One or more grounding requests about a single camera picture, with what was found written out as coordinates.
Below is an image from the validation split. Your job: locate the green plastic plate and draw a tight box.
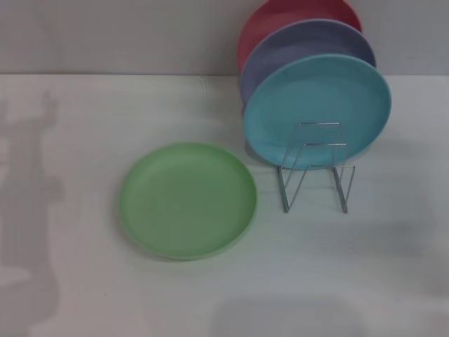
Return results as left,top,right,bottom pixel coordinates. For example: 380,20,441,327
118,141,259,261

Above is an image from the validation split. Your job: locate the light blue plastic plate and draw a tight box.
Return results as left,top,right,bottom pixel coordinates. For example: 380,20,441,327
243,53,393,171

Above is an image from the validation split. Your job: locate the red plastic plate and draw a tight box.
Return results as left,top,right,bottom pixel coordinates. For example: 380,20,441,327
236,0,363,77

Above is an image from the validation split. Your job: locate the metal wire plate rack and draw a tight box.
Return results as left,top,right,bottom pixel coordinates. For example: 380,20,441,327
276,121,356,214

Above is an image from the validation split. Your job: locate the purple plastic plate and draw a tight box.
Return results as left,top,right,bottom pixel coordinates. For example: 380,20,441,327
238,19,378,108

